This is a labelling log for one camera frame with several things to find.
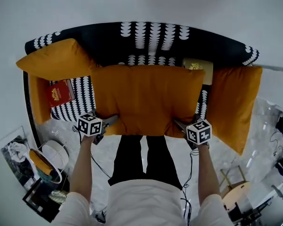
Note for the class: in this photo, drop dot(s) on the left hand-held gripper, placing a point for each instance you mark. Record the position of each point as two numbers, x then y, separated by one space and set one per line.
89 126

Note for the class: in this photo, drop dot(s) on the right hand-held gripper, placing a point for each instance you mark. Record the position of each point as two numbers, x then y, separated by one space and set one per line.
199 131

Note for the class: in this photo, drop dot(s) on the orange pillow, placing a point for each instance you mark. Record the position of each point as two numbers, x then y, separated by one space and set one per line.
233 105
146 98
59 60
39 98

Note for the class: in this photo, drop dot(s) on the black white patterned sofa seat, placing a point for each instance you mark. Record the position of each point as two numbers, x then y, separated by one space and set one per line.
108 43

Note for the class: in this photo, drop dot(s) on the person's left forearm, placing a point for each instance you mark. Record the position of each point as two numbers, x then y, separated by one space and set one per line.
81 168

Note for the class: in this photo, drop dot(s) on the person's right forearm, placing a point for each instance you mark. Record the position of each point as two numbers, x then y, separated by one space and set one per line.
208 171

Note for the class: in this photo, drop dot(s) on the person's black trousers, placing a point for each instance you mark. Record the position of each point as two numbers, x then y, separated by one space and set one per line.
146 161

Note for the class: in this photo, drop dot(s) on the red book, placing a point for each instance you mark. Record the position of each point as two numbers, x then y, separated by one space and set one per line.
60 93

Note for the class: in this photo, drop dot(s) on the cream book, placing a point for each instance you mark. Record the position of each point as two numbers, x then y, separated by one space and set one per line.
204 69

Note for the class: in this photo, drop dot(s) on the round white-rimmed side table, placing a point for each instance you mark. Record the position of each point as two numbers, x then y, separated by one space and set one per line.
55 175

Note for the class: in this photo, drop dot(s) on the orange folded cloth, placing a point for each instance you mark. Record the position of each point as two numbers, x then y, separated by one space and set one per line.
40 161

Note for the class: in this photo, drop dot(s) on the teal cloth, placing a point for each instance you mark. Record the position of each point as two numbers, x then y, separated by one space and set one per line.
44 176

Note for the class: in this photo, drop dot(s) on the wooden chair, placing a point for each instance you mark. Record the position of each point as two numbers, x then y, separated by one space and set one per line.
235 192

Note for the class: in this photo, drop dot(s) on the person's white shirt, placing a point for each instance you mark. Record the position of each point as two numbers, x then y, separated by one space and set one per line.
143 206

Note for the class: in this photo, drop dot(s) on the black and white poster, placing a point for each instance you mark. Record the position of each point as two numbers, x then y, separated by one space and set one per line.
17 159

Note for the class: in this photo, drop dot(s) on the black picture frame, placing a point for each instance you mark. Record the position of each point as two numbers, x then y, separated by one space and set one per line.
41 202

